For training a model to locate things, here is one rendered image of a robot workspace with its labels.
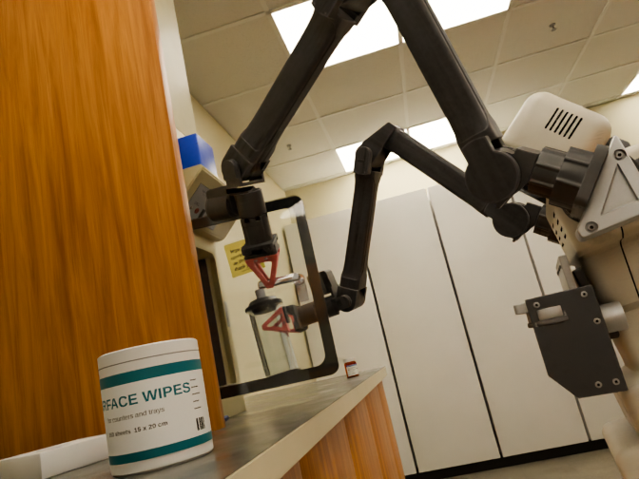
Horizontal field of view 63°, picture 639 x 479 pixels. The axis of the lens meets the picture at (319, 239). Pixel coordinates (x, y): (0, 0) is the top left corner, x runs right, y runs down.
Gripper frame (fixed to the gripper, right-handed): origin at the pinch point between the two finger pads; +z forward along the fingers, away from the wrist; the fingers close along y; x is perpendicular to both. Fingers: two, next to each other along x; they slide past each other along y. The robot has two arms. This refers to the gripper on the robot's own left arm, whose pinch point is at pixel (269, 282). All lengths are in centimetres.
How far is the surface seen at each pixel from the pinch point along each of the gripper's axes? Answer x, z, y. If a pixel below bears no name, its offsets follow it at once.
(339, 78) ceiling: 34, -56, -226
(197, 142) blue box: -12.1, -31.8, -20.0
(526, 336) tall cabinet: 134, 152, -260
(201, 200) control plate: -14.8, -18.3, -20.1
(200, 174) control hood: -12.2, -24.4, -15.3
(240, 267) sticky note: -6.6, -3.2, -6.0
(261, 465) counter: 3, 5, 54
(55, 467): -34.6, 13.7, 31.7
